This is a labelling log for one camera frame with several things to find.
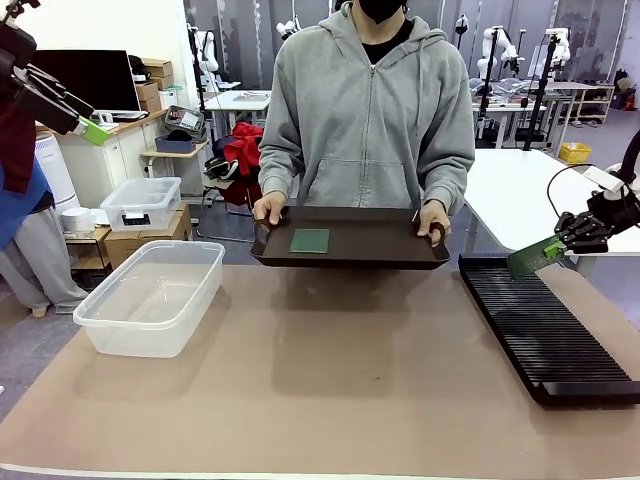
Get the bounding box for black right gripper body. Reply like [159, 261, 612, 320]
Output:
[587, 187, 640, 236]

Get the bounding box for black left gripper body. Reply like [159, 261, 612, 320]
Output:
[0, 19, 39, 109]

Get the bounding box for green rectangular PCB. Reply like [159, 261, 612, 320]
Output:
[506, 234, 566, 280]

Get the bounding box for dark brown plastic tray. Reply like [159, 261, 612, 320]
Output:
[249, 206, 451, 271]

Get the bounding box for green square PCB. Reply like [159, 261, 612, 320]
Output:
[288, 228, 332, 255]

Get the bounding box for person's right forearm grey sleeve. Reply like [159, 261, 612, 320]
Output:
[257, 144, 304, 201]

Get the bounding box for person's left forearm grey sleeve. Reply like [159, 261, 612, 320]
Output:
[419, 149, 476, 211]

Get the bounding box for stacked cardboard boxes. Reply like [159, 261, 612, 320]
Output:
[133, 58, 175, 114]

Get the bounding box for person's left hand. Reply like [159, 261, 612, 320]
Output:
[417, 198, 453, 239]

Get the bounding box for person's right hand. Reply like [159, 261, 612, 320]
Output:
[251, 192, 289, 226]

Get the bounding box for black computer monitor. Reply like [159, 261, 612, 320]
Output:
[29, 48, 143, 115]

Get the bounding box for white air purifier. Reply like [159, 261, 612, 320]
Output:
[33, 132, 80, 214]

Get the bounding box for person in maroon top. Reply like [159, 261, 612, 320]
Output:
[0, 97, 89, 315]

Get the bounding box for yellow plastic basket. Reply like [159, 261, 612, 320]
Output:
[558, 142, 593, 166]

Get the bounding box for wooden top white desk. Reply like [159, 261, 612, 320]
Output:
[49, 107, 169, 209]

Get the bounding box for black slotted PCB rack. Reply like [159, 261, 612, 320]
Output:
[458, 253, 640, 407]

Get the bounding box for white round device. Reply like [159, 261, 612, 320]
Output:
[60, 206, 96, 234]

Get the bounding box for clear lidded storage box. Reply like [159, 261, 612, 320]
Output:
[99, 177, 182, 233]

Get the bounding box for dark grey bin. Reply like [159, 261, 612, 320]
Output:
[154, 134, 196, 154]

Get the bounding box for black tripod stand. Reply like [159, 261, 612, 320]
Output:
[474, 27, 501, 146]
[522, 34, 559, 151]

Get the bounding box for black case with label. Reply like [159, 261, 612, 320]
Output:
[164, 104, 206, 134]

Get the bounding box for small wooden side table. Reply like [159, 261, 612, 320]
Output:
[141, 142, 211, 179]

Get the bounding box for large cardboard box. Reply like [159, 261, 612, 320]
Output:
[103, 202, 194, 271]

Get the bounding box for red cloth bag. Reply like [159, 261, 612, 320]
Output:
[223, 122, 266, 176]

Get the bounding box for clear plastic box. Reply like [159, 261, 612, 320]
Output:
[73, 239, 226, 359]

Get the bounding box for person in grey hoodie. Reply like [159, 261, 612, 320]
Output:
[257, 0, 476, 216]

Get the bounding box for black face mask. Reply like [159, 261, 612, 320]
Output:
[357, 0, 405, 25]

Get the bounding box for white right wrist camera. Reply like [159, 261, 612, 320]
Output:
[583, 166, 629, 196]

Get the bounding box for thin black camera cable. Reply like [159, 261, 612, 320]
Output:
[546, 164, 594, 219]

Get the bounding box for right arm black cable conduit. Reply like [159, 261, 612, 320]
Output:
[618, 147, 640, 182]

